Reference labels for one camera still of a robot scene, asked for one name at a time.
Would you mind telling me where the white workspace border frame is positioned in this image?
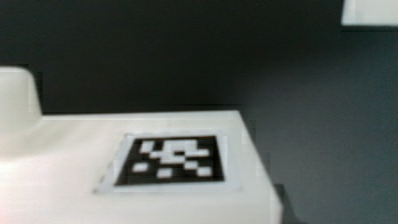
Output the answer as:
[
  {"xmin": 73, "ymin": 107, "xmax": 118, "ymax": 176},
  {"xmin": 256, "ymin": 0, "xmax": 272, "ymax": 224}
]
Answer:
[{"xmin": 342, "ymin": 0, "xmax": 398, "ymax": 26}]

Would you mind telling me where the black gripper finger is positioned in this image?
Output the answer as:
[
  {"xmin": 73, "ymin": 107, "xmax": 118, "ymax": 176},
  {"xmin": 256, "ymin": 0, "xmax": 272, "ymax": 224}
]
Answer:
[{"xmin": 274, "ymin": 184, "xmax": 306, "ymax": 224}]

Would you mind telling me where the white front drawer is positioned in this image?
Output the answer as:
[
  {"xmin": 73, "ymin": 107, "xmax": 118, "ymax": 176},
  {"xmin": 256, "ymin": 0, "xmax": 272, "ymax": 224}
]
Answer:
[{"xmin": 0, "ymin": 66, "xmax": 283, "ymax": 224}]

